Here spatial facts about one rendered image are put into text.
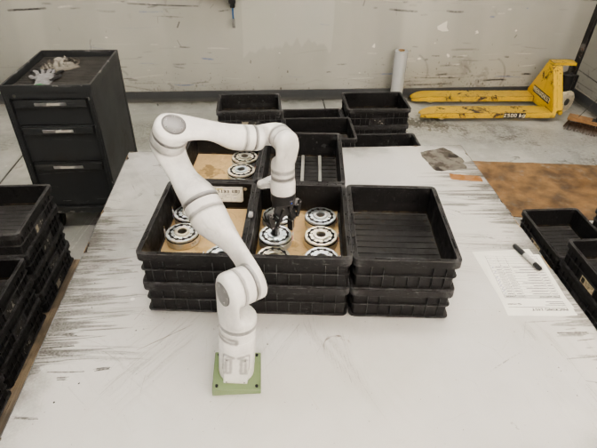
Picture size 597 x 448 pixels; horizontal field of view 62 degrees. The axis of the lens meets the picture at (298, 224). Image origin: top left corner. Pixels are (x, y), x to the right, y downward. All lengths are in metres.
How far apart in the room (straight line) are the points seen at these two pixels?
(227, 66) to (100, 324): 3.53
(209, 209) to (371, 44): 3.80
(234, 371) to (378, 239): 0.63
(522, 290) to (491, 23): 3.65
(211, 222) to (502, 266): 1.05
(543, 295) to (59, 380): 1.44
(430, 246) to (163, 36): 3.63
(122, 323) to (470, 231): 1.25
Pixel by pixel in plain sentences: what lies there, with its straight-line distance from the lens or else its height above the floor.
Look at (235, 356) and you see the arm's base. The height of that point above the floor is 0.82.
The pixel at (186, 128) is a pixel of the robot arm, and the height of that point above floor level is 1.27.
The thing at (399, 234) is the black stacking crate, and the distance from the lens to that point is 1.65.
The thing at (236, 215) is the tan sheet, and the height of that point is 0.83.
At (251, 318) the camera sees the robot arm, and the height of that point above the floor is 0.92.
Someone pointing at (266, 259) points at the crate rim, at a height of 0.92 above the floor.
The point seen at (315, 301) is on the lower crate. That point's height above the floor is 0.76.
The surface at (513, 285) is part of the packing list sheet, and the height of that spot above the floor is 0.70.
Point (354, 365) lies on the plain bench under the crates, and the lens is 1.41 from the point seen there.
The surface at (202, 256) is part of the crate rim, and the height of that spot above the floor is 0.93.
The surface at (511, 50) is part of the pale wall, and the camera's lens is 5.28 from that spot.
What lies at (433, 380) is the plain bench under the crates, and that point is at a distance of 1.42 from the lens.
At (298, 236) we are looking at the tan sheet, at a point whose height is 0.83.
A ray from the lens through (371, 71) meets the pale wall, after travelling 4.91.
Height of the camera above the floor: 1.79
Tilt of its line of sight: 36 degrees down
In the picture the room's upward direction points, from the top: 1 degrees clockwise
